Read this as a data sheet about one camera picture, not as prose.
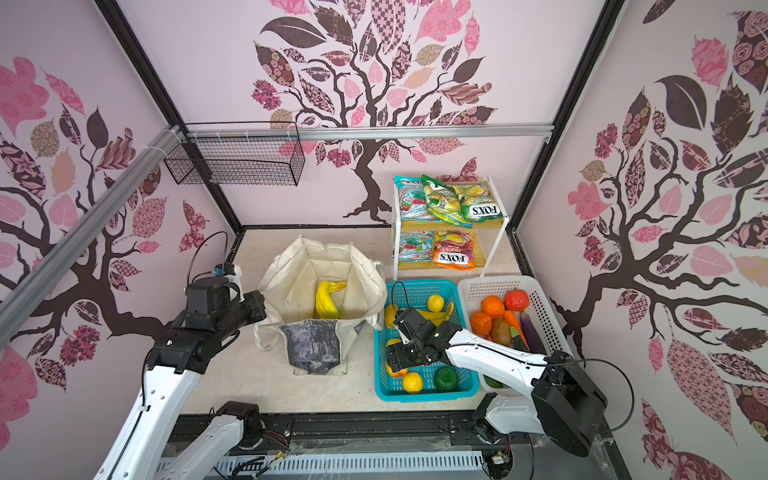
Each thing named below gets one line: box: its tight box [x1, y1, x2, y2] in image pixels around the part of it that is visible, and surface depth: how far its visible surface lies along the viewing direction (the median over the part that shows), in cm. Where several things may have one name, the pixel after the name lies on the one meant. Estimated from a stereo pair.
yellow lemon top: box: [427, 294, 445, 313], surface depth 93 cm
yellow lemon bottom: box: [402, 372, 424, 395], surface depth 79 cm
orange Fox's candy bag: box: [432, 231, 476, 271], surface depth 91 cm
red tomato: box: [504, 289, 529, 312], surface depth 92 cm
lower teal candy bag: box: [398, 231, 435, 263], surface depth 91 cm
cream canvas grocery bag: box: [254, 235, 388, 376], surface depth 81 cm
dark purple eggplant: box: [520, 312, 547, 354], surface depth 89 cm
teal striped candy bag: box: [393, 175, 441, 223], surface depth 78 cm
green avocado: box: [434, 366, 458, 393], surface depth 79 cm
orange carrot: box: [504, 310, 529, 350], surface depth 92 cm
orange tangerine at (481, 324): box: [470, 312, 493, 338], surface depth 88 cm
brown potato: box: [491, 318, 512, 346], surface depth 88 cm
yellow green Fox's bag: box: [453, 184, 503, 223], surface depth 76 cm
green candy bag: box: [421, 174, 473, 229], surface depth 76 cm
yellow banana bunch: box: [315, 280, 347, 319], surface depth 91 cm
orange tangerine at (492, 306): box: [481, 295, 505, 319], surface depth 92 cm
